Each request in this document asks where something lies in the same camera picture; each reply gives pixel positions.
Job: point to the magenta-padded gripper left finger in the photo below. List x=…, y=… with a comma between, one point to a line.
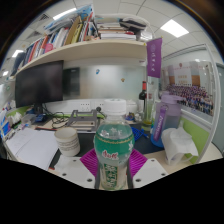
x=78, y=171

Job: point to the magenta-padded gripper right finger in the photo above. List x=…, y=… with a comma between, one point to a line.
x=145, y=171

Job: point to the green-label drink bottle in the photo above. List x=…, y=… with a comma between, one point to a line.
x=114, y=150

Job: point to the purple water jug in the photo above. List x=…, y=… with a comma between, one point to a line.
x=166, y=116

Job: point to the black desk mat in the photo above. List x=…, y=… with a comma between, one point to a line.
x=87, y=143

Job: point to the white ribbed cup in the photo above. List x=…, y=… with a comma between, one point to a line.
x=67, y=141

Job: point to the grey metal laptop stand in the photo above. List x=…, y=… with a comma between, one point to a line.
x=81, y=121

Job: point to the white paper sheets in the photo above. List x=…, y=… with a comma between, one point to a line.
x=31, y=146

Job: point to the glass with green stalks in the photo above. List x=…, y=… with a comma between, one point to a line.
x=147, y=116

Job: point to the small blue box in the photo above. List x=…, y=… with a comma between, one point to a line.
x=40, y=118

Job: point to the white jar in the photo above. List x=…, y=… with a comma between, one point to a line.
x=132, y=106

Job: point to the dark wine bottle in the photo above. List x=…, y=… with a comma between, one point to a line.
x=142, y=96

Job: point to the group photo poster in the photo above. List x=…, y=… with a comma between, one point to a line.
x=190, y=90

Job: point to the black computer monitor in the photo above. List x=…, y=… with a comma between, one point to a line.
x=39, y=83

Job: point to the grey door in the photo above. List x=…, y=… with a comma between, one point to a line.
x=221, y=100

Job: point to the purple pennant flag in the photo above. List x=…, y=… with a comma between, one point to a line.
x=154, y=56

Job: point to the white shelf with books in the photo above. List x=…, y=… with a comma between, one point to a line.
x=90, y=50

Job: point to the ceiling light panels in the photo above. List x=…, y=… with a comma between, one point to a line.
x=173, y=28

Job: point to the white wall socket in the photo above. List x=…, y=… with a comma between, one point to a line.
x=85, y=106
x=99, y=106

